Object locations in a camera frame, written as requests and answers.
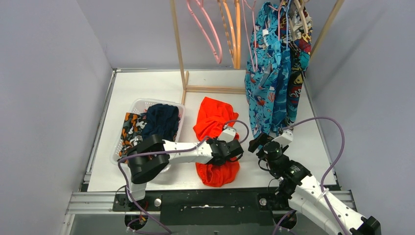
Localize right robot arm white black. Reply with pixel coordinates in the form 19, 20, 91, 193
248, 130, 381, 235

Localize aluminium rail frame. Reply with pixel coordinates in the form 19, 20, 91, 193
58, 68, 361, 235

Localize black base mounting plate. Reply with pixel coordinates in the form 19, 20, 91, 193
112, 188, 290, 227

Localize light wooden hanger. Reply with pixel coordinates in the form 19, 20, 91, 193
293, 0, 309, 35

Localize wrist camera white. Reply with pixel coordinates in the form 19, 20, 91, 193
217, 127, 237, 142
273, 129, 294, 147

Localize orange camouflage shorts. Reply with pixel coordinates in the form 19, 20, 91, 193
118, 113, 147, 158

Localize comic print shorts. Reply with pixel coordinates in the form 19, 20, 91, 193
280, 6, 315, 114

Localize bright orange shorts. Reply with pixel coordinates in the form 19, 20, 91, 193
193, 97, 240, 188

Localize white plastic perforated basket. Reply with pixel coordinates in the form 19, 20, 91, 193
110, 98, 185, 164

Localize light blue fish shorts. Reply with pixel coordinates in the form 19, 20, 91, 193
245, 2, 280, 138

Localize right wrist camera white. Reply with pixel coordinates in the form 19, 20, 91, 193
273, 129, 294, 147

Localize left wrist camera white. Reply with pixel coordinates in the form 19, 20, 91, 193
217, 127, 237, 142

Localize dark blue leaf shorts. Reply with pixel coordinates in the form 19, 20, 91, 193
271, 35, 298, 132

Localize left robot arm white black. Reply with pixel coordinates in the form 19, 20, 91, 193
117, 135, 244, 209

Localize wooden clothes rack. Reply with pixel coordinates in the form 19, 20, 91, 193
170, 0, 346, 106

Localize orange wooden hanger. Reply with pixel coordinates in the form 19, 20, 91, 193
234, 0, 241, 70
217, 0, 237, 69

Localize blue plastic hanger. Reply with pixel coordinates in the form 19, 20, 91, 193
285, 0, 292, 49

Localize navy blue shorts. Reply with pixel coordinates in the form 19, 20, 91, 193
141, 103, 180, 141

